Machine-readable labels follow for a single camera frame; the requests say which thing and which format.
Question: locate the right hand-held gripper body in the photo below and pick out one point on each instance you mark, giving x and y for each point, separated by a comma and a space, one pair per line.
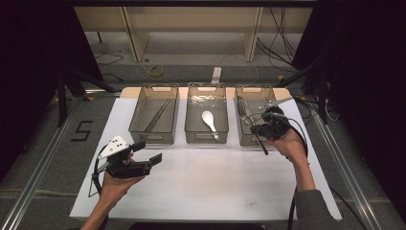
274, 127

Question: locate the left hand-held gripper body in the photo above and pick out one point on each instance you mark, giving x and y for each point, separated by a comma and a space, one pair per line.
127, 169

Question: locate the clear grey plastic bin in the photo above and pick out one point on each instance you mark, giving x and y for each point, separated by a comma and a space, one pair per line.
154, 115
207, 105
255, 96

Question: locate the white ceramic spoon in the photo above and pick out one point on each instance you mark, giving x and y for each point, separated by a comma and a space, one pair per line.
207, 117

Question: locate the person's left hand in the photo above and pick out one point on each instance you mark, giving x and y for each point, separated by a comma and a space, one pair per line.
113, 188

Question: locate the person's right hand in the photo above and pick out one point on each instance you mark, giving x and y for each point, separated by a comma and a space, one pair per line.
293, 147

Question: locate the black metal stand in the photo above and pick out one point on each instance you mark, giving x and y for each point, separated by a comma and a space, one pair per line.
61, 99
323, 96

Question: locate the white table mat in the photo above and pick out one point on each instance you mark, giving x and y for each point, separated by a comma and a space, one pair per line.
207, 191

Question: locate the yellow tape roll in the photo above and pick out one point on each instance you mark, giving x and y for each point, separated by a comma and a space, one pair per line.
156, 71

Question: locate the white power strip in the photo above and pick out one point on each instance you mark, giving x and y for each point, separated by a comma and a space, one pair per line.
216, 75

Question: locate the beige wooden shelf unit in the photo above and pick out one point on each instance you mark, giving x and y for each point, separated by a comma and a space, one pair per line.
191, 19

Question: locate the metal floor rail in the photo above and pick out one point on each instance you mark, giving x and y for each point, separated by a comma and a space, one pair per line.
35, 182
348, 179

